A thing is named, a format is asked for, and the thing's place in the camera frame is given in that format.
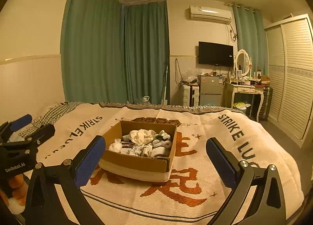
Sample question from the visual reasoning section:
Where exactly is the white louvered wardrobe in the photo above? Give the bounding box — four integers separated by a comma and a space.
264, 14, 313, 147

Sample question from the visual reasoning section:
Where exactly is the green corner curtain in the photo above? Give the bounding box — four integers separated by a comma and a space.
122, 1, 170, 105

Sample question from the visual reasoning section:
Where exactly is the oval white vanity mirror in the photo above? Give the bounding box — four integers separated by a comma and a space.
235, 49, 252, 77

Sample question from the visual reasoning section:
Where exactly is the printed cream blanket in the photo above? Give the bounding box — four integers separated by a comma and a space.
37, 102, 306, 225

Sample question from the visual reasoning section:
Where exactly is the black wall television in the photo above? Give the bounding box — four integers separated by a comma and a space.
198, 41, 234, 67

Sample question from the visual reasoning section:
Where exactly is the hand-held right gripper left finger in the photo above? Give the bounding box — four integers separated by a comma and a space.
24, 136, 107, 225

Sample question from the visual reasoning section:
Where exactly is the white suitcase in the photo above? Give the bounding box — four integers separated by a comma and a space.
182, 84, 200, 107

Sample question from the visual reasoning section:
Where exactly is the white cloth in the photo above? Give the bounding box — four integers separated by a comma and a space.
129, 129, 157, 145

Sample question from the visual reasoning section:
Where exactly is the trash bin with bag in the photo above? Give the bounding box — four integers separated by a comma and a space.
232, 101, 252, 116

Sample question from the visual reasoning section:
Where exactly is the white and green hair band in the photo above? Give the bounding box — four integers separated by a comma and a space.
154, 131, 173, 148

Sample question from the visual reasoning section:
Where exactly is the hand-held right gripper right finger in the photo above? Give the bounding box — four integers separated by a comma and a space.
206, 137, 288, 225

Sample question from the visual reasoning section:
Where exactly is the person's left hand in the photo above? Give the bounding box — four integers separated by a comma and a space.
0, 173, 27, 204

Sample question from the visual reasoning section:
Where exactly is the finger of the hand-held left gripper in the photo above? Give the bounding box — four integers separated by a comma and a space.
0, 114, 33, 143
0, 123, 56, 151

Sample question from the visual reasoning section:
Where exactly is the wide green curtain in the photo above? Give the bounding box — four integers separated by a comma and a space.
61, 0, 125, 104

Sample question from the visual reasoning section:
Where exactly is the silver mini fridge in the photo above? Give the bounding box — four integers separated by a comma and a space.
198, 74, 225, 107

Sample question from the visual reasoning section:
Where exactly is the white air conditioner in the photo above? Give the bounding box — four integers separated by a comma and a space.
189, 5, 232, 25

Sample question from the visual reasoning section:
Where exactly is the white mop pole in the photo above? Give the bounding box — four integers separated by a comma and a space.
163, 56, 170, 105

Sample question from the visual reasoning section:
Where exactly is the brown cardboard box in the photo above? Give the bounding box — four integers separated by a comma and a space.
98, 120, 177, 183

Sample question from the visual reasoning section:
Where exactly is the narrow green curtain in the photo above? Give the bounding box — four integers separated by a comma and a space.
231, 3, 268, 79

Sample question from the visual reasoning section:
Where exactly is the clear plastic bag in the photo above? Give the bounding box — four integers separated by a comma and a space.
183, 68, 198, 85

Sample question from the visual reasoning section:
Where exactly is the dark suitcase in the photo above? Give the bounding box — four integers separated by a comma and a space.
258, 87, 273, 121

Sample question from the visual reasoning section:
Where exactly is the white vanity table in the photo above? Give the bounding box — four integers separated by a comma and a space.
224, 82, 267, 121

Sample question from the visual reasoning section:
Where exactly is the small white pouch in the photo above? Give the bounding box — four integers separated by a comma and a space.
142, 143, 153, 157

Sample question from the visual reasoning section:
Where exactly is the checked bed sheet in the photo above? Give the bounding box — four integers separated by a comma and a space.
18, 101, 79, 140

